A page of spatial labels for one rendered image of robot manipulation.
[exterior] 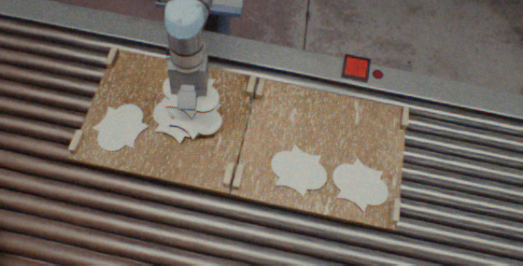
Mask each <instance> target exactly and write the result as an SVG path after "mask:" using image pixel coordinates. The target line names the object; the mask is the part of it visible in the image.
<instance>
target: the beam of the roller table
mask: <svg viewBox="0 0 523 266"><path fill-rule="evenodd" d="M0 18H1V19H9V20H13V21H19V22H24V23H32V24H36V25H40V26H44V27H49V28H52V29H55V28H56V29H60V30H65V31H68V32H72V33H77V34H84V35H91V36H96V37H100V38H103V39H112V40H116V41H120V42H124V43H128V44H133V45H140V46H145V47H149V48H154V49H160V50H165V51H166V49H165V47H166V44H168V39H167V33H166V26H165V23H163V22H159V21H152V20H148V19H139V18H135V17H131V16H127V15H122V14H119V13H110V12H106V11H103V10H98V9H94V8H90V7H79V6H74V5H70V4H66V3H58V2H54V1H50V0H0ZM204 41H205V49H207V59H209V60H213V61H218V62H222V63H233V64H238V65H242V66H246V67H250V68H254V69H259V70H266V71H270V72H275V73H278V74H282V75H287V76H291V77H302V78H307V79H311V80H315V81H319V82H323V83H328V84H332V85H340V86H344V87H348V88H351V89H356V90H360V91H371V92H376V93H380V94H384V95H388V96H392V97H397V98H401V99H409V100H413V101H417V102H421V103H425V104H430V105H436V106H444V107H448V108H453V109H457V110H460V111H465V112H469V113H477V114H481V115H485V116H490V117H493V118H497V119H509V120H513V121H516V122H520V123H523V94H516V93H512V92H509V91H501V90H497V89H492V88H489V87H480V86H476V85H473V84H468V83H464V82H460V81H456V80H452V79H443V78H439V77H432V76H428V75H423V74H420V73H416V72H407V71H403V70H399V69H395V68H390V67H386V66H382V65H377V64H371V67H370V74H369V80H368V82H367V83H364V82H359V81H356V80H351V79H347V78H343V77H341V74H342V69H343V63H344V58H341V57H333V56H329V55H324V54H320V53H316V52H312V51H308V50H299V49H292V48H288V47H283V46H279V45H276V44H271V43H262V42H259V41H254V40H250V39H246V38H242V37H238V36H229V35H222V34H218V33H214V32H209V31H206V30H204ZM374 70H379V71H381V72H383V74H384V76H383V78H374V77H373V75H372V73H373V71H374Z"/></svg>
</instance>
